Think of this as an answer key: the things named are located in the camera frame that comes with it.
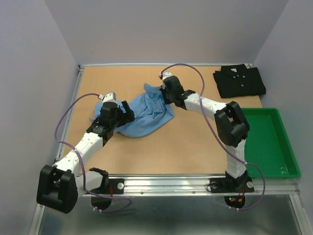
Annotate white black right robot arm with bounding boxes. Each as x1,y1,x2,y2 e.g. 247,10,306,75
160,72,250,193

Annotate aluminium table frame rail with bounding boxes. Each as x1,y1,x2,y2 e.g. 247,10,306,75
39,64,310,235

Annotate folded black shirt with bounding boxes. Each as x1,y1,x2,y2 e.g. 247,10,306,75
213,64,266,98

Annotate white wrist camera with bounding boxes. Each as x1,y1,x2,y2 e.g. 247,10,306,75
98,92,116,103
159,71,172,80

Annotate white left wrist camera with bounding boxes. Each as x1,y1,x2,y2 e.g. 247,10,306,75
98,92,116,103

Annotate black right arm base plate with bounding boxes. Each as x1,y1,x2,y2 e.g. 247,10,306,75
206,178,254,193

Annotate light blue long sleeve shirt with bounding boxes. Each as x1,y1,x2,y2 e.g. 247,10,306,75
94,83,176,139

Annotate green plastic tray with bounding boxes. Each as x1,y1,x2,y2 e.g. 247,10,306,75
243,108,301,178

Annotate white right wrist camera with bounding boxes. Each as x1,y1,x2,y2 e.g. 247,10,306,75
159,71,172,80

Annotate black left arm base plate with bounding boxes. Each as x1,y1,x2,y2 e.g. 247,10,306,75
91,178,124,196

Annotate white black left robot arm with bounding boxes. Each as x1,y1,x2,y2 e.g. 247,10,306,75
36,101,134,213

